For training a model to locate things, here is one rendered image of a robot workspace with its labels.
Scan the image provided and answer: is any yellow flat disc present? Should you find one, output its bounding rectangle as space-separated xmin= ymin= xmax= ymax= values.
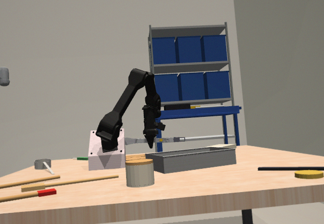
xmin=295 ymin=170 xmax=324 ymax=179

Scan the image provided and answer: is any light wooden board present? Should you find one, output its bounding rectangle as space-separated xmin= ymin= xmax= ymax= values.
xmin=126 ymin=154 xmax=146 ymax=161

